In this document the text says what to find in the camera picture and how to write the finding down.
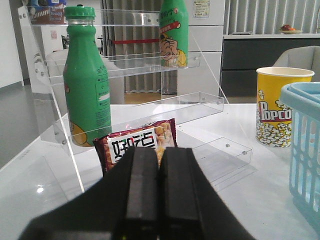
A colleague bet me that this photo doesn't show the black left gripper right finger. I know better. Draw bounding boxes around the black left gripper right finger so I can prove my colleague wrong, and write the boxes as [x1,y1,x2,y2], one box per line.
[159,147,254,240]

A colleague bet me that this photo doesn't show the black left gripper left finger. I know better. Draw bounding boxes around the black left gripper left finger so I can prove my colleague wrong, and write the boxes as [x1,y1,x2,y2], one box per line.
[19,147,158,240]

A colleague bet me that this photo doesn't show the light blue plastic basket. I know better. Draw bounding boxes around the light blue plastic basket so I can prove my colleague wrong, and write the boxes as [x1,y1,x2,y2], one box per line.
[280,82,320,232]

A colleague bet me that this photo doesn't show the maroon cracker snack packet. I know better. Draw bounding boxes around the maroon cracker snack packet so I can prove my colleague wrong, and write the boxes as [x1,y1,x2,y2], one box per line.
[93,118,177,174]

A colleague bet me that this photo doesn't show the yellow popcorn paper bucket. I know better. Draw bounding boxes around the yellow popcorn paper bucket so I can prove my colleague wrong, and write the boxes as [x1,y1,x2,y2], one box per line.
[255,66,315,148]

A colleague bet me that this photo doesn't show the clear acrylic display shelf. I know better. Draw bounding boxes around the clear acrylic display shelf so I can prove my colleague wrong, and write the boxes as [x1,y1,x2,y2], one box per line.
[18,6,253,190]

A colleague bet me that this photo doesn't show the green bottle with cap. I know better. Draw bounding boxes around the green bottle with cap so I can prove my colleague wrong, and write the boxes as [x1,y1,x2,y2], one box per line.
[63,5,111,147]

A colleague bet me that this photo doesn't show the green cartoon label bottle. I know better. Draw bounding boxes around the green cartoon label bottle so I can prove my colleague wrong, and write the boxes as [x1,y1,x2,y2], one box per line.
[158,0,189,68]

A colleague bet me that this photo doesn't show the grey armchair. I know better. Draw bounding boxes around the grey armchair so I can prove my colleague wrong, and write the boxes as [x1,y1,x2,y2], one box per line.
[273,45,320,82]

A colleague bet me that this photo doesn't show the fruit plate on counter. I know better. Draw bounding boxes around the fruit plate on counter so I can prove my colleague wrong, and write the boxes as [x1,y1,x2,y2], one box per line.
[279,24,303,35]

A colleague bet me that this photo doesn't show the blue cookie box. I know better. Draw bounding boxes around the blue cookie box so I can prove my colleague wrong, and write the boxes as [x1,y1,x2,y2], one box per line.
[21,0,67,25]

